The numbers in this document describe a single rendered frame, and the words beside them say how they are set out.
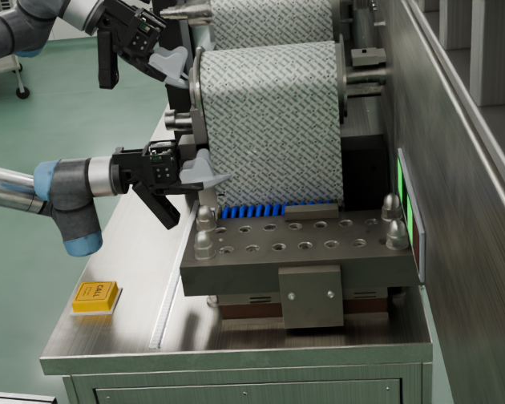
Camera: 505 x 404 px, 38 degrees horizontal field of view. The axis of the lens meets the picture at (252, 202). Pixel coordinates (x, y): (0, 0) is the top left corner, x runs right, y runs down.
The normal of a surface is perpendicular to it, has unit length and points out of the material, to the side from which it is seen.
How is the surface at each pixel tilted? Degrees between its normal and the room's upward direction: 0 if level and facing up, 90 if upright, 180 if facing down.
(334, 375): 90
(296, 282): 90
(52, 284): 0
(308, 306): 90
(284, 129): 90
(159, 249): 0
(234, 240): 0
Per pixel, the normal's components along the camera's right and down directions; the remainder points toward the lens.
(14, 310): -0.11, -0.88
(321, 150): -0.07, 0.46
